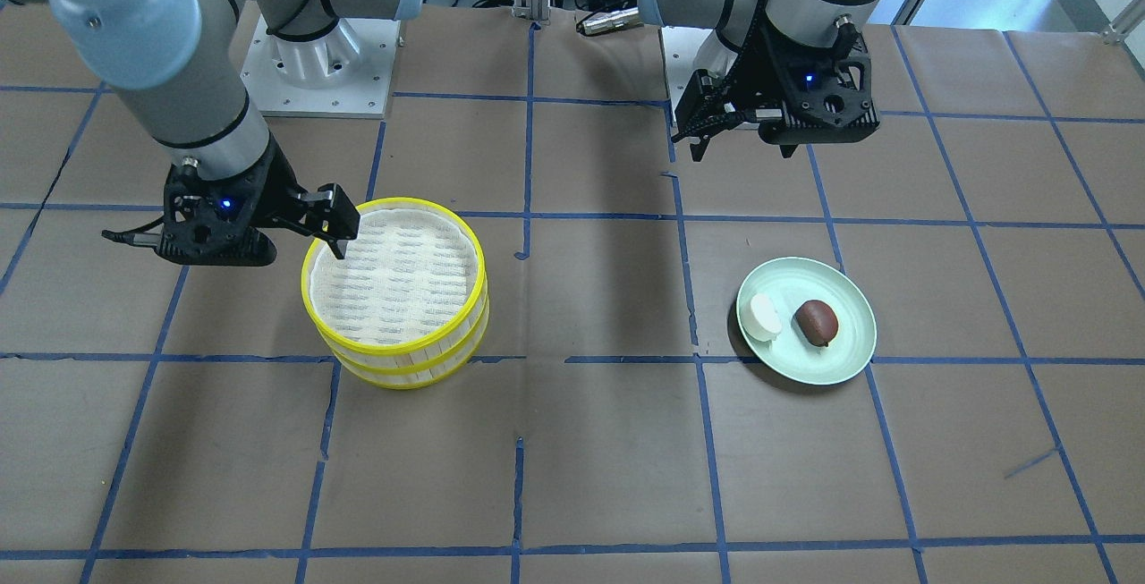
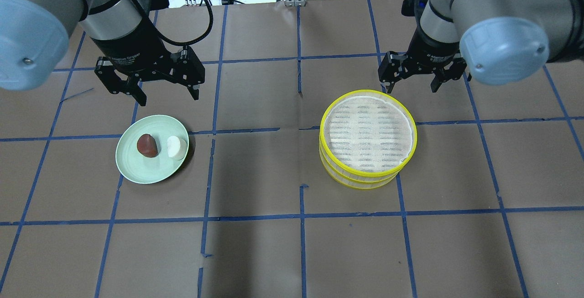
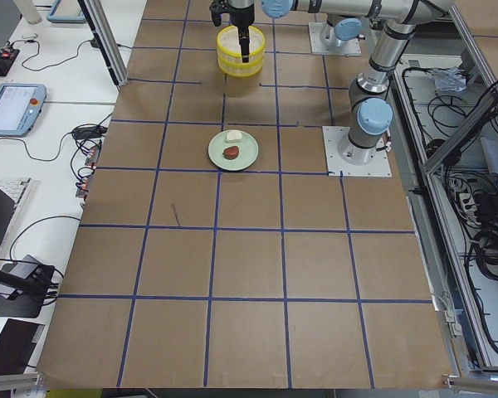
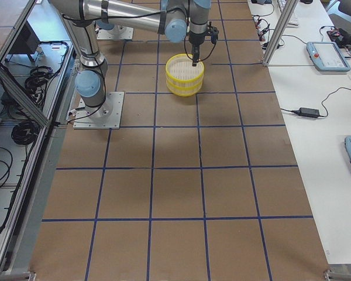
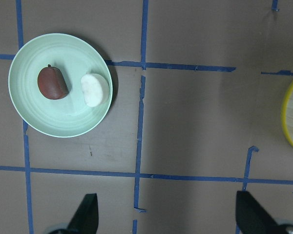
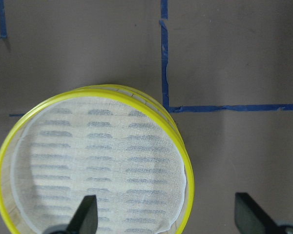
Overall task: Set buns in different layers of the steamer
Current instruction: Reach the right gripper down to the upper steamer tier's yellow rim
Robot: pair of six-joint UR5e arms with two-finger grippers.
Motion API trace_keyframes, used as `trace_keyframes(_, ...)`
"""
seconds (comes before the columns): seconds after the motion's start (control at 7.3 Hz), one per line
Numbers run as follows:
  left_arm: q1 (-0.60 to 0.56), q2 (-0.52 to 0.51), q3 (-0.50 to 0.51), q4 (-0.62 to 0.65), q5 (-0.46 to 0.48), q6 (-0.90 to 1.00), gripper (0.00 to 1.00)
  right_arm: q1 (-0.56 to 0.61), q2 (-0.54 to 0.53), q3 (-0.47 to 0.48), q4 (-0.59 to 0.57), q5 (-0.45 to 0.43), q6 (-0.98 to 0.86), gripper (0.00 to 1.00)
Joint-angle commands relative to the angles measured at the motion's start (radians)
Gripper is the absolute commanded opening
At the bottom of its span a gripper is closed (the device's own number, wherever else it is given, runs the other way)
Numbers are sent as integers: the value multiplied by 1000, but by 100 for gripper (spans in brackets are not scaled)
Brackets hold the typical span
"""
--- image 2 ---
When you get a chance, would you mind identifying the yellow steamer layer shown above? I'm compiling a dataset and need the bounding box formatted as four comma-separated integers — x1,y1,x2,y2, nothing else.
318,89,418,178
319,144,399,190

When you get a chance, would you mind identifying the light green plate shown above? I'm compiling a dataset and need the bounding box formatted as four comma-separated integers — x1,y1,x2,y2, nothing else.
115,115,190,184

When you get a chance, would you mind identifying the white bun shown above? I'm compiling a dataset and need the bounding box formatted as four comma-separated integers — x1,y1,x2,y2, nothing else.
167,136,188,161

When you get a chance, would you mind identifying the yellow bottom steamer layer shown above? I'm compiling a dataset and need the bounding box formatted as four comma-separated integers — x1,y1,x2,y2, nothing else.
319,144,399,190

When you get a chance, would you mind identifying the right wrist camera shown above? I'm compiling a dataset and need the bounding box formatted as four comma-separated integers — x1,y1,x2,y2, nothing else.
401,0,429,19

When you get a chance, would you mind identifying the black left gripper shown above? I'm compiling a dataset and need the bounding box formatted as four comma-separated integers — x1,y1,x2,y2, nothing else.
94,38,206,106

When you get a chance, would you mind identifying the yellow top steamer layer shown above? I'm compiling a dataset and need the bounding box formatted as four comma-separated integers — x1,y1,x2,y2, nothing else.
318,89,418,178

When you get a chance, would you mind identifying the brown bun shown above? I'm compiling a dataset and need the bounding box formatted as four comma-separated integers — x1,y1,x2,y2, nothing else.
136,134,158,158

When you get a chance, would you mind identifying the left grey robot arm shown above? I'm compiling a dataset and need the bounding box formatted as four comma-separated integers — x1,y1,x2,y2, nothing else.
0,0,214,106

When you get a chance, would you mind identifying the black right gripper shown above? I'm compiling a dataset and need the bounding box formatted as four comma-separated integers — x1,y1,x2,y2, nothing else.
378,38,467,94

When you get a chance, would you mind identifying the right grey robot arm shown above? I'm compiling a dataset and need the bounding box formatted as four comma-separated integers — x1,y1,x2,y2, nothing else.
378,0,584,93

